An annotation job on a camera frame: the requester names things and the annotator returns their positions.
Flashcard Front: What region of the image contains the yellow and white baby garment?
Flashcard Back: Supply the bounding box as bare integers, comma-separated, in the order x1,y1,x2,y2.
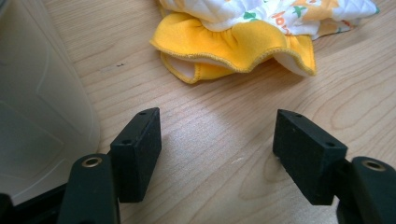
149,0,381,85

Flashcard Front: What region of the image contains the translucent white plastic container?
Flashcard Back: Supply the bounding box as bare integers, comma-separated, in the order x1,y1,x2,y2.
0,0,101,206

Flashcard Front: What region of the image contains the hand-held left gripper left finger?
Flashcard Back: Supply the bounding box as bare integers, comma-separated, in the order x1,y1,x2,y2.
109,106,163,204

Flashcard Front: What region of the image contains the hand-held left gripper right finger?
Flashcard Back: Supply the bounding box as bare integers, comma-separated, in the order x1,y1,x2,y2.
272,108,348,206

